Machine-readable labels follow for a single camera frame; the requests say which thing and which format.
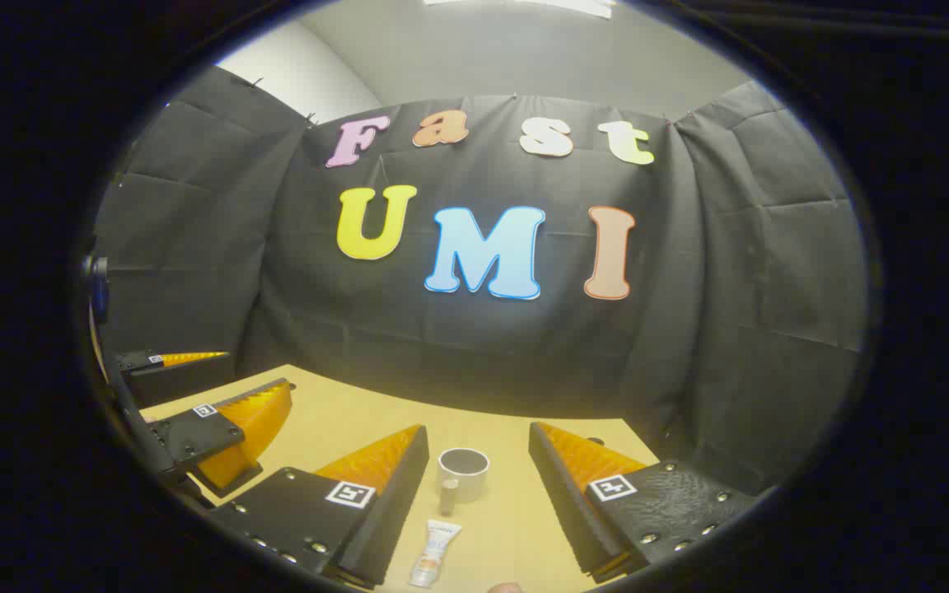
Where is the light wooden desktop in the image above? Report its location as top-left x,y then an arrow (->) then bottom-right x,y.
138,362 -> 661,593

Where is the white cup with wooden handle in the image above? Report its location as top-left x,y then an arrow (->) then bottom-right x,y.
437,448 -> 492,516

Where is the white toothpaste tube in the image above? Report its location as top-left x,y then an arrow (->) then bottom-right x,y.
409,519 -> 463,588

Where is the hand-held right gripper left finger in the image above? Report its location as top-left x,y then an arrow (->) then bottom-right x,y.
209,423 -> 431,591

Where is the black backdrop cloth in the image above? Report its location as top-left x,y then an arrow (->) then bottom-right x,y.
91,66 -> 869,497

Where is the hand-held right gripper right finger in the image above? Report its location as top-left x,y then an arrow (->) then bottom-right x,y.
528,421 -> 762,586

